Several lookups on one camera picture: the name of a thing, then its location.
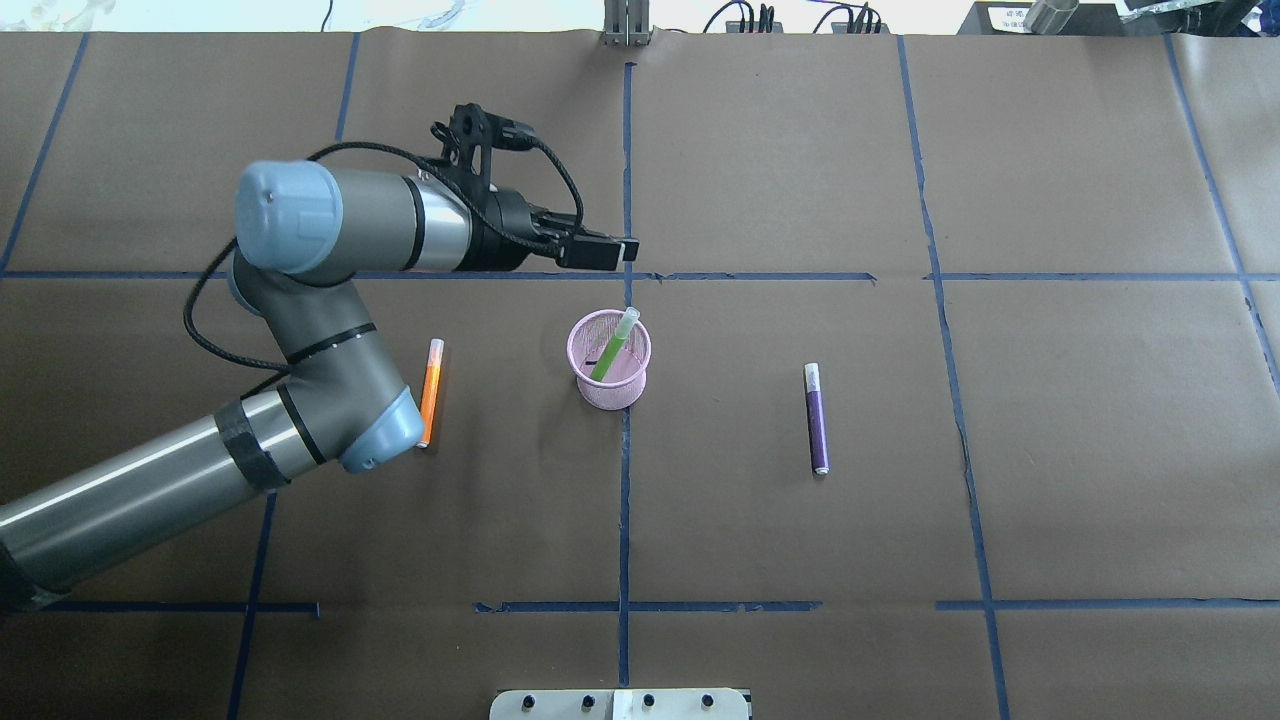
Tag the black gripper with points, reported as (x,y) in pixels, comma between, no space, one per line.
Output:
(503,236)

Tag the orange highlighter pen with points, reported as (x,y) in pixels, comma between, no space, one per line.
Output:
(430,392)

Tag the green highlighter pen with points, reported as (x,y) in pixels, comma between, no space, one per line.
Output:
(618,339)

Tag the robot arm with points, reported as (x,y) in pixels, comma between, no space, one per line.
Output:
(303,233)

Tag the pink mesh pen holder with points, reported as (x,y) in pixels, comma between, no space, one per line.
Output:
(627,379)

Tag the purple highlighter pen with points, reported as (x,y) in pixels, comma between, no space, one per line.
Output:
(816,421)

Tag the metal cup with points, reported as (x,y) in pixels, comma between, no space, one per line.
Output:
(1048,17)

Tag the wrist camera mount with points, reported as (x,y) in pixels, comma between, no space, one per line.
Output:
(468,141)

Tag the aluminium frame post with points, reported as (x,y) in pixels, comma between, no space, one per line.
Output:
(626,23)

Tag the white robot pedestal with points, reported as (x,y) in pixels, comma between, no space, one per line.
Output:
(623,703)

